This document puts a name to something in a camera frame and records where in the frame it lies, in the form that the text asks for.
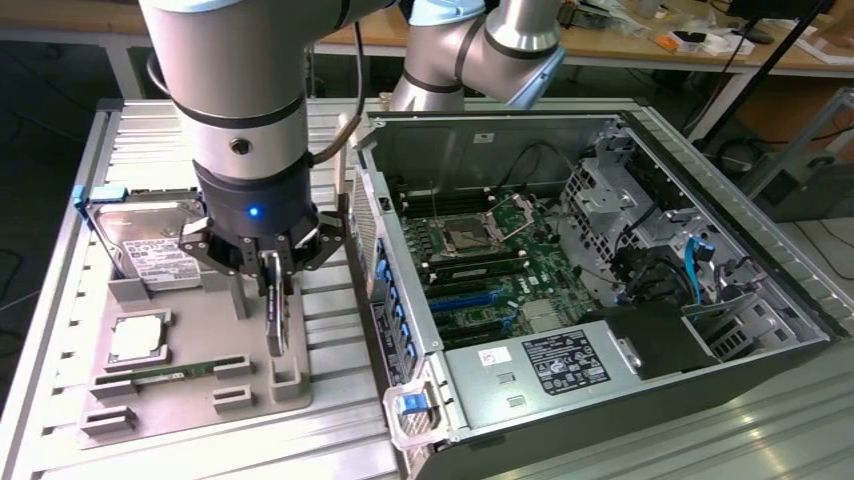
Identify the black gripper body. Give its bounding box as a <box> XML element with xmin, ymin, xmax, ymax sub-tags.
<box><xmin>192</xmin><ymin>160</ymin><xmax>321</xmax><ymax>277</ymax></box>

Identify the graphics card with metal bracket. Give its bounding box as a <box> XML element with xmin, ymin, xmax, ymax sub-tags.
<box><xmin>256</xmin><ymin>248</ymin><xmax>299</xmax><ymax>358</ymax></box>

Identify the hard disk with blue caddy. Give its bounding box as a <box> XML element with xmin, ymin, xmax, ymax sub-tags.
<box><xmin>71</xmin><ymin>184</ymin><xmax>209</xmax><ymax>294</ymax></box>

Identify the black RAM slot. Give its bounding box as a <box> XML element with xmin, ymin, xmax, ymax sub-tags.
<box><xmin>398</xmin><ymin>187</ymin><xmax>496</xmax><ymax>205</ymax></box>
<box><xmin>399</xmin><ymin>199</ymin><xmax>499</xmax><ymax>218</ymax></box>

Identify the CPU socket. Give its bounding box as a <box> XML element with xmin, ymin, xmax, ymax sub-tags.
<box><xmin>436</xmin><ymin>214</ymin><xmax>499</xmax><ymax>259</ymax></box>

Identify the grey plastic parts rack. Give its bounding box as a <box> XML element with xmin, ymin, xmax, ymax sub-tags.
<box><xmin>77</xmin><ymin>272</ymin><xmax>316</xmax><ymax>451</ymax></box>

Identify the silver CPU chip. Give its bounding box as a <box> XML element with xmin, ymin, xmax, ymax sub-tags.
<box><xmin>109</xmin><ymin>318</ymin><xmax>167</xmax><ymax>362</ymax></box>

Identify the black RAM stick with label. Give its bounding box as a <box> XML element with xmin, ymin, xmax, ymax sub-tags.
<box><xmin>426</xmin><ymin>251</ymin><xmax>532</xmax><ymax>287</ymax></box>

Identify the blue expansion slot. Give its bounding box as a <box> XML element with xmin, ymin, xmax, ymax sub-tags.
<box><xmin>428</xmin><ymin>292</ymin><xmax>510</xmax><ymax>314</ymax></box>

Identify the metal socket cover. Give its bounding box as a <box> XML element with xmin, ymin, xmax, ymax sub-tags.
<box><xmin>484</xmin><ymin>192</ymin><xmax>540</xmax><ymax>241</ymax></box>

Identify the green RAM stick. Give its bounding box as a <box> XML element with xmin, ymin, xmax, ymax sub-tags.
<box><xmin>131</xmin><ymin>362</ymin><xmax>223</xmax><ymax>387</ymax></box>

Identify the black expansion slot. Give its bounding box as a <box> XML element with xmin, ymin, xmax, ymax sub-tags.
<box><xmin>436</xmin><ymin>319</ymin><xmax>512</xmax><ymax>349</ymax></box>

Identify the green motherboard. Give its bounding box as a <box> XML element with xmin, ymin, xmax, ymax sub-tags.
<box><xmin>398</xmin><ymin>187</ymin><xmax>606</xmax><ymax>351</ymax></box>

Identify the silver chipset heatsink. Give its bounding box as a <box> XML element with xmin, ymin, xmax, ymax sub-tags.
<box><xmin>518</xmin><ymin>301</ymin><xmax>560</xmax><ymax>332</ymax></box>

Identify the grey power supply unit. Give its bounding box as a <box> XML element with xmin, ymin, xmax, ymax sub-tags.
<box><xmin>442</xmin><ymin>319</ymin><xmax>647</xmax><ymax>432</ymax></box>

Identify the perforated metal drive cage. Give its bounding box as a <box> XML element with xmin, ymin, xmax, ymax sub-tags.
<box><xmin>558</xmin><ymin>127</ymin><xmax>676</xmax><ymax>251</ymax></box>

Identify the black plastic air shroud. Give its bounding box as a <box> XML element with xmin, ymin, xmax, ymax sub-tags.
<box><xmin>576</xmin><ymin>303</ymin><xmax>723</xmax><ymax>382</ymax></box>

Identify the black open PC case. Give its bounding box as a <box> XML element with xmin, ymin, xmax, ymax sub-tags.
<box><xmin>332</xmin><ymin>109</ymin><xmax>841</xmax><ymax>480</ymax></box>

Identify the metal disk bay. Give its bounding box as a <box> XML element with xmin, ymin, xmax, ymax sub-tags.
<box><xmin>679</xmin><ymin>294</ymin><xmax>813</xmax><ymax>364</ymax></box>

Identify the white tray with black part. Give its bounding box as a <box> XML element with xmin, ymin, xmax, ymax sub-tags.
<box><xmin>668</xmin><ymin>28</ymin><xmax>756</xmax><ymax>56</ymax></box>

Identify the black cabinet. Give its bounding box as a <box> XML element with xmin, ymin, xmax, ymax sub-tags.
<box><xmin>759</xmin><ymin>155</ymin><xmax>839</xmax><ymax>224</ymax></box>

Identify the black monitor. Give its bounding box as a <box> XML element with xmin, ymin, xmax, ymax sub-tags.
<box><xmin>724</xmin><ymin>0</ymin><xmax>835</xmax><ymax>45</ymax></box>

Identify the black slanted pole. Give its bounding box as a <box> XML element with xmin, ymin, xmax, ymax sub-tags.
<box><xmin>756</xmin><ymin>0</ymin><xmax>835</xmax><ymax>81</ymax></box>

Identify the grey case handle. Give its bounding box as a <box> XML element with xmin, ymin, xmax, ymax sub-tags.
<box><xmin>380</xmin><ymin>379</ymin><xmax>450</xmax><ymax>452</ymax></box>
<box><xmin>335</xmin><ymin>112</ymin><xmax>376</xmax><ymax>151</ymax></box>

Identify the thin black cable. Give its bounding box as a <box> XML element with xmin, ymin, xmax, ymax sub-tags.
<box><xmin>503</xmin><ymin>142</ymin><xmax>579</xmax><ymax>189</ymax></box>

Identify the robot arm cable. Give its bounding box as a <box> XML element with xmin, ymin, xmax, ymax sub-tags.
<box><xmin>307</xmin><ymin>17</ymin><xmax>369</xmax><ymax>165</ymax></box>

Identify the black wire bundle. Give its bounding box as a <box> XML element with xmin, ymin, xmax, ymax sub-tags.
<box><xmin>612</xmin><ymin>244</ymin><xmax>695</xmax><ymax>306</ymax></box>

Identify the blue wire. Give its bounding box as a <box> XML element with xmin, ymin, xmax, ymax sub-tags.
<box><xmin>679</xmin><ymin>233</ymin><xmax>720</xmax><ymax>306</ymax></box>

